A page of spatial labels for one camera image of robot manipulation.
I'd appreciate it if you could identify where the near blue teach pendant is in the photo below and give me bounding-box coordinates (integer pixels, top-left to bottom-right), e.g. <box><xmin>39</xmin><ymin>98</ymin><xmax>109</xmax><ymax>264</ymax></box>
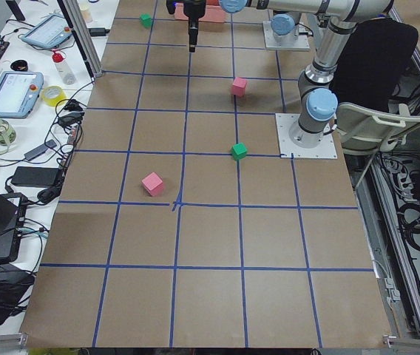
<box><xmin>0</xmin><ymin>71</ymin><xmax>44</xmax><ymax>119</ymax></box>

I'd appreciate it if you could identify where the white office chair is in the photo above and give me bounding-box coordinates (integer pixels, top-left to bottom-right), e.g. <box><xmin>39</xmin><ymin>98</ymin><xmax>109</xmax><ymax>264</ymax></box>
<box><xmin>336</xmin><ymin>103</ymin><xmax>420</xmax><ymax>189</ymax></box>

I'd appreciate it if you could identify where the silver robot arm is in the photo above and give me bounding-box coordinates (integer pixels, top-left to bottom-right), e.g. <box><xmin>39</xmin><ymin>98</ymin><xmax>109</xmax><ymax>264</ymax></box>
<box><xmin>219</xmin><ymin>0</ymin><xmax>390</xmax><ymax>116</ymax></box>
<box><xmin>270</xmin><ymin>13</ymin><xmax>298</xmax><ymax>36</ymax></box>

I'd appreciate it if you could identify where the aluminium frame post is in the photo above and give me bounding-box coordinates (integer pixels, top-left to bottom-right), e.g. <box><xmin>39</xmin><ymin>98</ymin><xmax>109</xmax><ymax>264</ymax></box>
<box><xmin>57</xmin><ymin>0</ymin><xmax>103</xmax><ymax>79</ymax></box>

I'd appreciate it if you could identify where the pink plastic bin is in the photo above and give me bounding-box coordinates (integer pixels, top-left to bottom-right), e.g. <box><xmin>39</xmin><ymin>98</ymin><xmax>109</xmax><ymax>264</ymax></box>
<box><xmin>174</xmin><ymin>3</ymin><xmax>227</xmax><ymax>23</ymax></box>

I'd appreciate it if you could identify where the far blue teach pendant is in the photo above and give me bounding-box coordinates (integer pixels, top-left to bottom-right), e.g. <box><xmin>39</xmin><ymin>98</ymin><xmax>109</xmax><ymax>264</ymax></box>
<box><xmin>21</xmin><ymin>14</ymin><xmax>72</xmax><ymax>50</ymax></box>

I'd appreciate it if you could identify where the pink cube near centre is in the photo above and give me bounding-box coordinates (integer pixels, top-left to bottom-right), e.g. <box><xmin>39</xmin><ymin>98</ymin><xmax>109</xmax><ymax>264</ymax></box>
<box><xmin>141</xmin><ymin>172</ymin><xmax>165</xmax><ymax>197</ymax></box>

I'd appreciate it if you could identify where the pink cube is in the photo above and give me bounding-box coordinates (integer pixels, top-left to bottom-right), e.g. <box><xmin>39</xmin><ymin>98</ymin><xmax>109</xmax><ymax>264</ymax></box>
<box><xmin>141</xmin><ymin>172</ymin><xmax>165</xmax><ymax>197</ymax></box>
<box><xmin>231</xmin><ymin>77</ymin><xmax>248</xmax><ymax>98</ymax></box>

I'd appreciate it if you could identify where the black power adapter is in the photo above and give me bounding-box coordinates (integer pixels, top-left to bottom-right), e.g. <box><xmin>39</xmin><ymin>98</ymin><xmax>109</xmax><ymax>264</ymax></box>
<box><xmin>11</xmin><ymin>166</ymin><xmax>59</xmax><ymax>188</ymax></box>

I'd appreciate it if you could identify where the yellow tape roll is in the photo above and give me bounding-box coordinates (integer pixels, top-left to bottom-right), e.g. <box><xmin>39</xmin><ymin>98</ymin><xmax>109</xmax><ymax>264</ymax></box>
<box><xmin>41</xmin><ymin>86</ymin><xmax>67</xmax><ymax>107</ymax></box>

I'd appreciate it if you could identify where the green cube by bin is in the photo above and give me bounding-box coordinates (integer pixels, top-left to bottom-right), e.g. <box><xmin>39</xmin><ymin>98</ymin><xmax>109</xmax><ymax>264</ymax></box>
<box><xmin>140</xmin><ymin>13</ymin><xmax>153</xmax><ymax>28</ymax></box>

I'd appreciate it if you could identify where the blue teach pendant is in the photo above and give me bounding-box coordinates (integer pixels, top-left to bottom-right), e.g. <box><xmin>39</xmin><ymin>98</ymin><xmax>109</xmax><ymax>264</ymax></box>
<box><xmin>0</xmin><ymin>71</ymin><xmax>44</xmax><ymax>119</ymax></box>
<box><xmin>21</xmin><ymin>14</ymin><xmax>72</xmax><ymax>50</ymax></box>

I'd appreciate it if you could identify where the green cube near base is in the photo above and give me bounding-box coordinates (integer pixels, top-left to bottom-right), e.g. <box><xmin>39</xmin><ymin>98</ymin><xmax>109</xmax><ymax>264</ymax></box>
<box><xmin>231</xmin><ymin>142</ymin><xmax>248</xmax><ymax>160</ymax></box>

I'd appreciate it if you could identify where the pink cube far side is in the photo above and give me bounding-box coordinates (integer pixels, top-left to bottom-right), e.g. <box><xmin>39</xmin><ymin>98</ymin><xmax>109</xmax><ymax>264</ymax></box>
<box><xmin>231</xmin><ymin>77</ymin><xmax>248</xmax><ymax>98</ymax></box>

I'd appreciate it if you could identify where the black round cup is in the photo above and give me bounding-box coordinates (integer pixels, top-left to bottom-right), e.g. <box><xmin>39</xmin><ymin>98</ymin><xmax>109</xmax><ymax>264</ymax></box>
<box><xmin>10</xmin><ymin>59</ymin><xmax>29</xmax><ymax>72</ymax></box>

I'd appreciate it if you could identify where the black small power brick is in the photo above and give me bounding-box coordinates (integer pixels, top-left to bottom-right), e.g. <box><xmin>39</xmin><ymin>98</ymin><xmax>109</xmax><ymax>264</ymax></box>
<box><xmin>88</xmin><ymin>27</ymin><xmax>110</xmax><ymax>37</ymax></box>

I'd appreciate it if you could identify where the person in black shirt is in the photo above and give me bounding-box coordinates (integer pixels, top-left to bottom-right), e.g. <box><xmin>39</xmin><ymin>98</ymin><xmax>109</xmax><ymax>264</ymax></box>
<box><xmin>330</xmin><ymin>17</ymin><xmax>419</xmax><ymax>112</ymax></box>

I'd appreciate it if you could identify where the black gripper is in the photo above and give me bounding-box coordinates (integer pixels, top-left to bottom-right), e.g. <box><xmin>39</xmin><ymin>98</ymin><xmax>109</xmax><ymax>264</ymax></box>
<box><xmin>183</xmin><ymin>0</ymin><xmax>206</xmax><ymax>52</ymax></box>

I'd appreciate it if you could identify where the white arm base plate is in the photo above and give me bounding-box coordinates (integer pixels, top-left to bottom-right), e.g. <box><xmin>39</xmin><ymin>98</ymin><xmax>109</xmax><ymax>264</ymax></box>
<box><xmin>275</xmin><ymin>113</ymin><xmax>337</xmax><ymax>160</ymax></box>
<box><xmin>262</xmin><ymin>21</ymin><xmax>310</xmax><ymax>52</ymax></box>

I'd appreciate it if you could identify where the clear squeeze bottle red cap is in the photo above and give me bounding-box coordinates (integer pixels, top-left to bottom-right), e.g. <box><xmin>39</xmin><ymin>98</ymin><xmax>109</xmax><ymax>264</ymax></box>
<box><xmin>52</xmin><ymin>51</ymin><xmax>76</xmax><ymax>85</ymax></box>

